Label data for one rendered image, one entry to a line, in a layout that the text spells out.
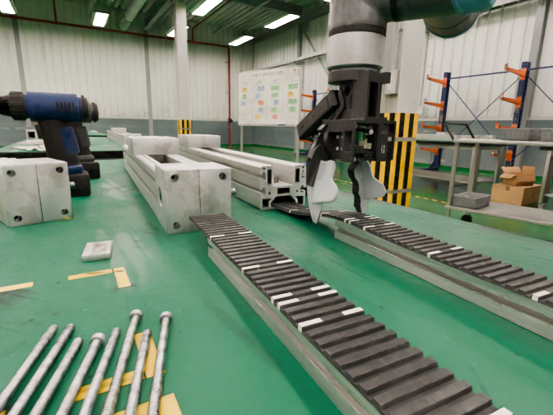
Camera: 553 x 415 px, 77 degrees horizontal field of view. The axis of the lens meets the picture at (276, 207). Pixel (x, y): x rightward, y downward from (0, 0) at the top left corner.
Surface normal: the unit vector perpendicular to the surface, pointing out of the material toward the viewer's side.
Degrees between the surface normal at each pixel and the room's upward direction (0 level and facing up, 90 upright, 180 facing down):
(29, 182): 90
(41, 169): 90
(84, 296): 0
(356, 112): 90
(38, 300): 0
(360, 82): 90
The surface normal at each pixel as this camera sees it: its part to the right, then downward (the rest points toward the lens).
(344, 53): -0.57, 0.17
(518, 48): -0.87, 0.10
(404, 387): 0.02, -0.97
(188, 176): 0.45, 0.21
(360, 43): -0.07, 0.22
